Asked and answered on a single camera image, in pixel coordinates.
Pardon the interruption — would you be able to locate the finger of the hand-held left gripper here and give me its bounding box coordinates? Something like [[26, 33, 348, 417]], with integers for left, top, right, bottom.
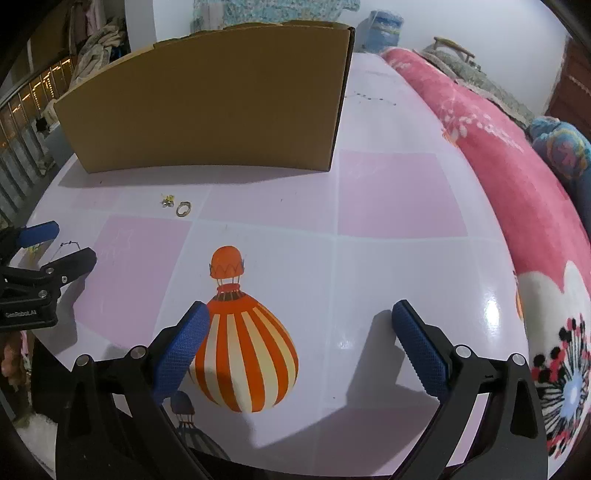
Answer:
[[0, 247, 99, 304], [0, 220, 62, 251]]

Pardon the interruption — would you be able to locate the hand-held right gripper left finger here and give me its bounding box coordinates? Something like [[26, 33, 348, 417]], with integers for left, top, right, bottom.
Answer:
[[55, 300, 212, 480]]

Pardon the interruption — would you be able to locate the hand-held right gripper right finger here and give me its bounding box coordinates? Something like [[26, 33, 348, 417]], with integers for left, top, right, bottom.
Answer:
[[392, 299, 550, 480]]

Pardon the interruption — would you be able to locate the black star necklace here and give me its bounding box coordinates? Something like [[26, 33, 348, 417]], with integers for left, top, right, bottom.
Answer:
[[54, 239, 85, 261]]

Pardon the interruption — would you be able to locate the brown cardboard box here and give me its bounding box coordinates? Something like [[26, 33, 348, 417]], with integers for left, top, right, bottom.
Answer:
[[52, 21, 357, 175]]

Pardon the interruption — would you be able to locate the metal window grille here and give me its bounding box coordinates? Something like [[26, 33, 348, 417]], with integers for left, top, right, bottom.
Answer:
[[0, 54, 80, 229]]

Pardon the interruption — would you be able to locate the white fluffy cloth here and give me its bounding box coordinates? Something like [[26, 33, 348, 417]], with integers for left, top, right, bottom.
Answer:
[[15, 412, 57, 463]]

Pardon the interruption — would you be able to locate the pink floral blanket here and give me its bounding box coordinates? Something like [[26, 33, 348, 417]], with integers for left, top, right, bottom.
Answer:
[[381, 46, 591, 460]]

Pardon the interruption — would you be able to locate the pile of clothes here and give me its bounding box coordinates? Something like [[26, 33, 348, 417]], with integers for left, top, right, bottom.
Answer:
[[68, 0, 136, 85]]

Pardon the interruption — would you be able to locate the blue floral blanket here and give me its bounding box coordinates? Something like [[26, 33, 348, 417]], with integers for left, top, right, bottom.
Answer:
[[527, 117, 591, 182]]

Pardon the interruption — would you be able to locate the grey patterned blanket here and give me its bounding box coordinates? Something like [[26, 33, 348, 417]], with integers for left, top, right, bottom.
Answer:
[[416, 48, 542, 131]]

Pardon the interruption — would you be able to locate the wooden stool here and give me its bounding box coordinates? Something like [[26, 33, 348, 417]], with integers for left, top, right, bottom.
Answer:
[[433, 36, 477, 64]]

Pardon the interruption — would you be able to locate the brown door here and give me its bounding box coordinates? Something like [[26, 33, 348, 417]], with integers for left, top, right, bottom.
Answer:
[[547, 36, 591, 129]]

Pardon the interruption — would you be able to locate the teal floral cloth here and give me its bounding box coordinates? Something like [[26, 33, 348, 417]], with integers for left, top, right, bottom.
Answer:
[[191, 0, 362, 29]]

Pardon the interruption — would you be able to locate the blue water jug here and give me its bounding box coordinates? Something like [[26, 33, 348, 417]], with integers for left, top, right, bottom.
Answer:
[[359, 9, 406, 55]]

